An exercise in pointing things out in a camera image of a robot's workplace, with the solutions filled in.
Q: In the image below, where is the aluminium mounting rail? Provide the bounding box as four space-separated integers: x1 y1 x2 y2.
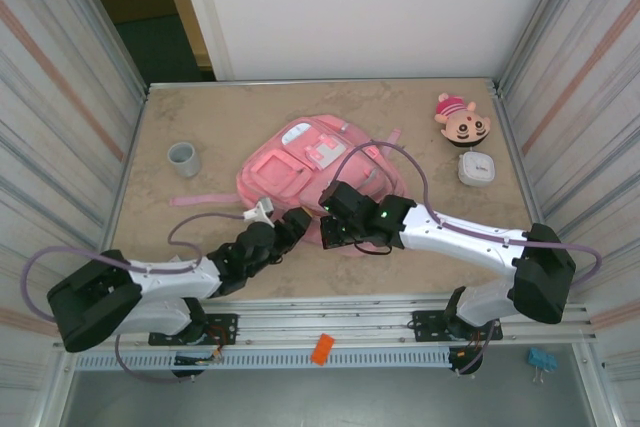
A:
52 296 599 351

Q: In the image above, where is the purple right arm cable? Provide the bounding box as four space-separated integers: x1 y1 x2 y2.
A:
329 140 602 376

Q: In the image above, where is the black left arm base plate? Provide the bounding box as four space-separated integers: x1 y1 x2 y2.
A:
148 313 239 347

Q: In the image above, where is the thin black wrist wire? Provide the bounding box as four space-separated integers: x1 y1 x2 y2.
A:
353 239 395 257

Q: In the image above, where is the plush doll with pink hat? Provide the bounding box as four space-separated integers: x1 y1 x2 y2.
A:
433 92 494 149

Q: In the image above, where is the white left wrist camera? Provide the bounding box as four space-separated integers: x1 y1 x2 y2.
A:
243 199 275 224

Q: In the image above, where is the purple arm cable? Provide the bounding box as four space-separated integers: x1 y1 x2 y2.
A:
329 140 602 376
22 210 251 384

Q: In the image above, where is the blue binder clip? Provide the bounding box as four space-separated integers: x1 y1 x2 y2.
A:
526 346 558 386

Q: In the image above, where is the grey plastic cup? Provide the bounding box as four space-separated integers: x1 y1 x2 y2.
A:
167 141 203 179

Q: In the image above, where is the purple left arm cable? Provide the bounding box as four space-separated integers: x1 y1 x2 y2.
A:
22 210 251 384

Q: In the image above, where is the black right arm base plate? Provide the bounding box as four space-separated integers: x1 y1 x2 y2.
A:
411 309 503 343

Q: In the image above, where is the orange plastic block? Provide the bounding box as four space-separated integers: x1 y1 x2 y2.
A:
310 333 335 366

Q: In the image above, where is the slotted grey cable tray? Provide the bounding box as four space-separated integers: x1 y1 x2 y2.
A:
73 349 451 372

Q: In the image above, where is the white square box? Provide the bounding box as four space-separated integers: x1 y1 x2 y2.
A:
457 149 497 187

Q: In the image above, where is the tan wooden door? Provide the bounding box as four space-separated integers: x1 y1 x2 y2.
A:
153 0 217 70

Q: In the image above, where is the pink school backpack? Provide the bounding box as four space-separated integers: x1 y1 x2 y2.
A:
168 115 404 261

